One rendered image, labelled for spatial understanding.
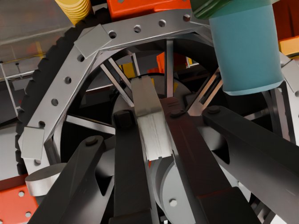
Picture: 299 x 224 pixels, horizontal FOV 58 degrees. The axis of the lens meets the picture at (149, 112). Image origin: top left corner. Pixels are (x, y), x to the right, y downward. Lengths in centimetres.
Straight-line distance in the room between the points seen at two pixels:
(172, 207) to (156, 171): 6
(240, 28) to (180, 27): 14
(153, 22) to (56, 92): 21
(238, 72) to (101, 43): 23
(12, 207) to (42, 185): 28
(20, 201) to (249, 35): 46
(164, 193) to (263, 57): 23
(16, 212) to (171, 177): 31
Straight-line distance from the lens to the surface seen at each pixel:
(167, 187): 37
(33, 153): 51
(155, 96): 16
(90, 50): 48
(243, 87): 40
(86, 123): 59
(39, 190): 28
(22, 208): 56
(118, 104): 95
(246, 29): 40
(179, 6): 51
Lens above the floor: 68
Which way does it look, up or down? 8 degrees up
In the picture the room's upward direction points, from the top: 166 degrees clockwise
